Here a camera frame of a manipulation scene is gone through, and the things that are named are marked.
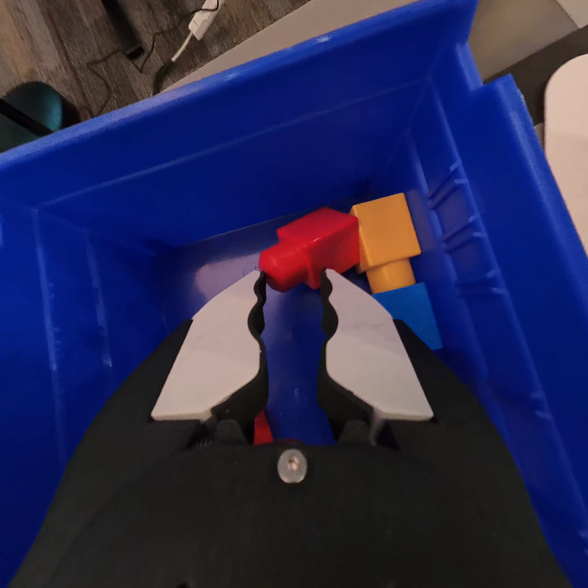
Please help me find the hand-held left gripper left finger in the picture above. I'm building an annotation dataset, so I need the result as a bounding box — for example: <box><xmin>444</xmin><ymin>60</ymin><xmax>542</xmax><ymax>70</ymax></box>
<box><xmin>151</xmin><ymin>271</ymin><xmax>269</xmax><ymax>422</ymax></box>

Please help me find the blue building block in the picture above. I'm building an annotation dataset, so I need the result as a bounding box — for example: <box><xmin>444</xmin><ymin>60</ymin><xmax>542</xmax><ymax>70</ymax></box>
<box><xmin>371</xmin><ymin>282</ymin><xmax>443</xmax><ymax>351</ymax></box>

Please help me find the white cable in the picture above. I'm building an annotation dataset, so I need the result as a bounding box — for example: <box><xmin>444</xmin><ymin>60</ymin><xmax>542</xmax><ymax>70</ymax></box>
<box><xmin>154</xmin><ymin>39</ymin><xmax>194</xmax><ymax>92</ymax></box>

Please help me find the white power adapter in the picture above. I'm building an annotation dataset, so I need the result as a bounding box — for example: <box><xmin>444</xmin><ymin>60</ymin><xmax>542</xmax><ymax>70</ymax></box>
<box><xmin>188</xmin><ymin>0</ymin><xmax>221</xmax><ymax>41</ymax></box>

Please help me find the teal chair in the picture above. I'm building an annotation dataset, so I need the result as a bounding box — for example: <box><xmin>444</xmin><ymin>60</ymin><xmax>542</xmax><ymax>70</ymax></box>
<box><xmin>0</xmin><ymin>82</ymin><xmax>62</xmax><ymax>152</ymax></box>

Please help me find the blue plastic bin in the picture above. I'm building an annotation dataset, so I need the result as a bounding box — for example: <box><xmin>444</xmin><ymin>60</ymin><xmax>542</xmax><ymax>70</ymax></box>
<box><xmin>0</xmin><ymin>0</ymin><xmax>588</xmax><ymax>588</ymax></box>

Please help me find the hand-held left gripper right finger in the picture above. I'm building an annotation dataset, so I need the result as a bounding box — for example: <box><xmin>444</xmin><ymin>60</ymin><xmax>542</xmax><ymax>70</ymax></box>
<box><xmin>317</xmin><ymin>270</ymin><xmax>435</xmax><ymax>444</ymax></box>

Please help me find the yellow building block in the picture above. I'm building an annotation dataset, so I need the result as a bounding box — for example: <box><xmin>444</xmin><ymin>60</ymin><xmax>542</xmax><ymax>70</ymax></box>
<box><xmin>350</xmin><ymin>193</ymin><xmax>422</xmax><ymax>295</ymax></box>

